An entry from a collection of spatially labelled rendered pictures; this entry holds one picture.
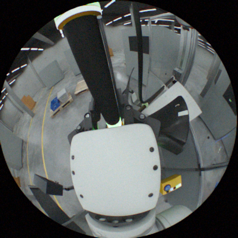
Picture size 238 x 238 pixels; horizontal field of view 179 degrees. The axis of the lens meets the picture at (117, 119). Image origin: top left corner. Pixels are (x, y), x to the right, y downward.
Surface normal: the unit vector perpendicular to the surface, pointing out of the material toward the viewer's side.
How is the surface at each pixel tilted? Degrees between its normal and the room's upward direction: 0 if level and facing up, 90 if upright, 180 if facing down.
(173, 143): 40
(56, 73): 90
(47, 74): 90
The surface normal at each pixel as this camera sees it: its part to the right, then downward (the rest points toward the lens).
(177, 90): -0.84, -0.20
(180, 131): -0.67, -0.63
